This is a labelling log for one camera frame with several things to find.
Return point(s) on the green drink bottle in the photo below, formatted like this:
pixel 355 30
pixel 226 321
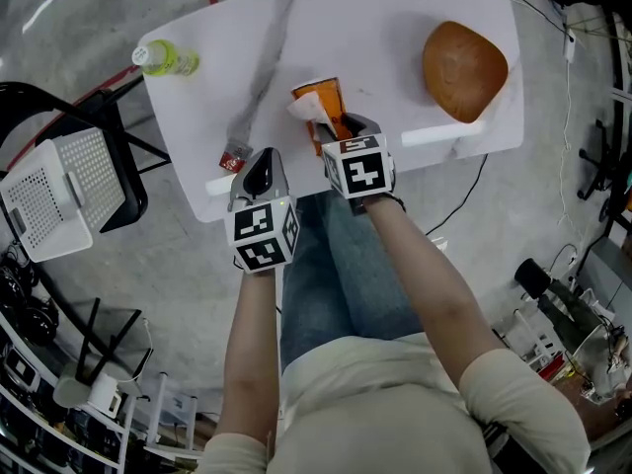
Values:
pixel 168 59

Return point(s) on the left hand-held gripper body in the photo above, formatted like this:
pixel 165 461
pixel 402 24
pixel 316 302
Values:
pixel 261 235

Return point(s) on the person's right forearm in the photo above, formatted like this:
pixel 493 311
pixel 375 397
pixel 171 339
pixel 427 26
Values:
pixel 434 289

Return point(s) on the person's cream shirt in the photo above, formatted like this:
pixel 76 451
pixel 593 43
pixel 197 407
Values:
pixel 385 413

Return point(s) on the white marble-pattern table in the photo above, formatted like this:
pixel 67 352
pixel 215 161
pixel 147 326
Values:
pixel 370 27

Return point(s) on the person's blue jeans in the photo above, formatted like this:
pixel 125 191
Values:
pixel 345 274

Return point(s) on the black folding chair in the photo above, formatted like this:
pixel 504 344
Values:
pixel 129 205

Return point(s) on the orange tissue packet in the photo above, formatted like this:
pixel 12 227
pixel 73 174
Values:
pixel 328 99

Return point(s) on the white power strip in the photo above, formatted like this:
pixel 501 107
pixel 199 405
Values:
pixel 438 243

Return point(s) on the small red packet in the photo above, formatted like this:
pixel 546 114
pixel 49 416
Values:
pixel 234 156

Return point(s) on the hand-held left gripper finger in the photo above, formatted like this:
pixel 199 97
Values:
pixel 244 183
pixel 276 181

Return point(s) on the person's left forearm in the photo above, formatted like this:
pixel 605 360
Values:
pixel 249 339

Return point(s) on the black wristband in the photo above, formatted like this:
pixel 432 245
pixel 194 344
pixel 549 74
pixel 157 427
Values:
pixel 397 203

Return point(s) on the small white device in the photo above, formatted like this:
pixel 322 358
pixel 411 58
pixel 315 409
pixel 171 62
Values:
pixel 103 395

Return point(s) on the black office chair base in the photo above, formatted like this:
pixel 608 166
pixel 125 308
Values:
pixel 600 166

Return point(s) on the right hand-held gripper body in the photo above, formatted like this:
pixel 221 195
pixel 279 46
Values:
pixel 360 171

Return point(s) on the pale chair with black legs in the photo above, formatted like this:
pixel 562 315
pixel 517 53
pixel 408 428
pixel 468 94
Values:
pixel 69 390

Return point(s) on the brown wooden bowl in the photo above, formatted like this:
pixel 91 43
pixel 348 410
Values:
pixel 464 72

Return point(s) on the white perforated plastic basket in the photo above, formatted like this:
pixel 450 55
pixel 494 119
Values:
pixel 44 200

